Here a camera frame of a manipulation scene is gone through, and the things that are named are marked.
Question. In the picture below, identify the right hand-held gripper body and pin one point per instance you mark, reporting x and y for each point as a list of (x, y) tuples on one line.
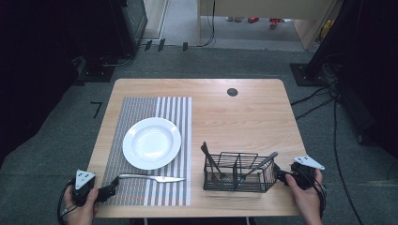
[(305, 175)]

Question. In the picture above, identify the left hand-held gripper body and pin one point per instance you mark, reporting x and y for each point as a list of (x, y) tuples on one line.
[(82, 184)]

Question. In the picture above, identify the silver table knife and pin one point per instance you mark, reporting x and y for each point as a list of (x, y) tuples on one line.
[(150, 178)]

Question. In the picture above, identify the person's right hand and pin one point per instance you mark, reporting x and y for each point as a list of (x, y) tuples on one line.
[(308, 203)]

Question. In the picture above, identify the person's left hand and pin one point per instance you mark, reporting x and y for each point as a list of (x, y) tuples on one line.
[(82, 214)]

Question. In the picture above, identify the white round plate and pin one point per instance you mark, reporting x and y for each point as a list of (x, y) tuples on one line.
[(151, 143)]

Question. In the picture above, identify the striped woven placemat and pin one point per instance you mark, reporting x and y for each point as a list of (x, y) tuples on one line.
[(140, 106)]

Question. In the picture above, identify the round black table grommet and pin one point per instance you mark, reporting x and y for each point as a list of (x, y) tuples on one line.
[(232, 92)]

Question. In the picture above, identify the black metal stand base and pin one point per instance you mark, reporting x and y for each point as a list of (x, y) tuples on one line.
[(305, 76)]

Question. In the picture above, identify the black flat floor base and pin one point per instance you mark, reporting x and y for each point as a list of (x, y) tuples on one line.
[(97, 73)]

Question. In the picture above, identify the yellow object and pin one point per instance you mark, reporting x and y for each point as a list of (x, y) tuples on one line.
[(326, 29)]

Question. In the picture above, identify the red object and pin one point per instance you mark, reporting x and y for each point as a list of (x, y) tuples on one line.
[(253, 19)]

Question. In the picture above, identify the light wooden cabinet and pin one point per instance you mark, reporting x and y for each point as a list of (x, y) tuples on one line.
[(266, 7)]

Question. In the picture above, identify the dark glass-sided cabinet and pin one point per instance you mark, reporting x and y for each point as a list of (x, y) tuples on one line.
[(133, 22)]

